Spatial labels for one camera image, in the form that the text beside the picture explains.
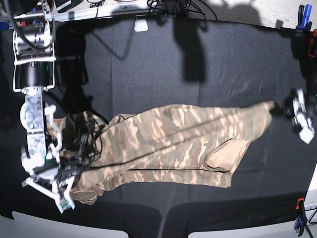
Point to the red clamp far right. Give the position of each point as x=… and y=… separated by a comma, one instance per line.
x=312, y=48

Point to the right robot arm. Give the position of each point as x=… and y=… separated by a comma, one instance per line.
x=34, y=62

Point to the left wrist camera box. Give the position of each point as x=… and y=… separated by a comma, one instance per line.
x=306, y=135

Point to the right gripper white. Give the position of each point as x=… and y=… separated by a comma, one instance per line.
x=54, y=193

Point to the camouflage t-shirt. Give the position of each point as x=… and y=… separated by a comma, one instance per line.
x=174, y=143

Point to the orange blue clamp right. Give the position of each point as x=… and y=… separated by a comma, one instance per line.
x=301, y=219

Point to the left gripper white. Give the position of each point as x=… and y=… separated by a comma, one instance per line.
x=300, y=108

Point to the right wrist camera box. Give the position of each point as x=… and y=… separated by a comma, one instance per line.
x=65, y=204

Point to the black table cloth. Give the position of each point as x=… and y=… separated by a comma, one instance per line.
x=104, y=65

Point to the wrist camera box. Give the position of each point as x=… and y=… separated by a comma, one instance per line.
x=306, y=135
x=65, y=204

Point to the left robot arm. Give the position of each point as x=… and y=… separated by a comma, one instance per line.
x=310, y=93

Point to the blue clamp far right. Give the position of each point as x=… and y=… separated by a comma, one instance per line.
x=304, y=25

